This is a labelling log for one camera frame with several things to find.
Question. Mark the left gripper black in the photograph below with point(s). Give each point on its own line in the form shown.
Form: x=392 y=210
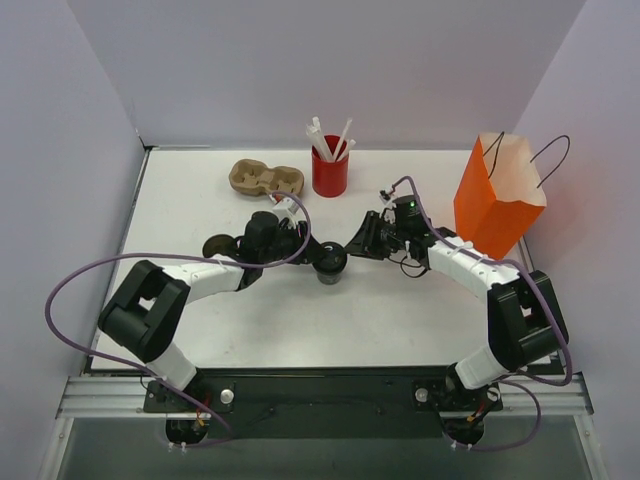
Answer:
x=304 y=240

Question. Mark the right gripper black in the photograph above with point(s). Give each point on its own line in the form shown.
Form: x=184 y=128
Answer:
x=373 y=235

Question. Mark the black cup lid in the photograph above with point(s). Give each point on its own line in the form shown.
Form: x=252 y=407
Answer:
x=333 y=259

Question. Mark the dark coffee cup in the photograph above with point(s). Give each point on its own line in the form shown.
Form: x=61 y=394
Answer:
x=329 y=277
x=222 y=244

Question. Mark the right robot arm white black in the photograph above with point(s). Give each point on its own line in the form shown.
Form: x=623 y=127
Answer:
x=524 y=321

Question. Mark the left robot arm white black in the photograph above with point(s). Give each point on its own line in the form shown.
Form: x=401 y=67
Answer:
x=143 y=314

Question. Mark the red straw holder cup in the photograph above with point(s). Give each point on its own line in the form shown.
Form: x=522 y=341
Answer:
x=330 y=179

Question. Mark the brown cardboard cup carrier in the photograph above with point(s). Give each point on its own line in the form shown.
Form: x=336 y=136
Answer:
x=254 y=178

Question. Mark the wrapped white straw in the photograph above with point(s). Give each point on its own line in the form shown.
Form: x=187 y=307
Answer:
x=344 y=135
x=347 y=149
x=317 y=138

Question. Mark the orange paper bag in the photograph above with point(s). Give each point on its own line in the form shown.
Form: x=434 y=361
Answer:
x=500 y=194

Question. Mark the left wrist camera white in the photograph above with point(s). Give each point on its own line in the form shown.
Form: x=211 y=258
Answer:
x=285 y=208

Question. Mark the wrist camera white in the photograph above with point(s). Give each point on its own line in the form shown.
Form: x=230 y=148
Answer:
x=387 y=196
x=285 y=208

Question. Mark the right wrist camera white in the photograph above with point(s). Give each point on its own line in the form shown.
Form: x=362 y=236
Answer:
x=387 y=196

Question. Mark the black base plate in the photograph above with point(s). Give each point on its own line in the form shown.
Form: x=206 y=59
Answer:
x=406 y=402

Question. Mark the aluminium frame rail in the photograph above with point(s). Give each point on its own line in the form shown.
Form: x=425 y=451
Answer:
x=123 y=397

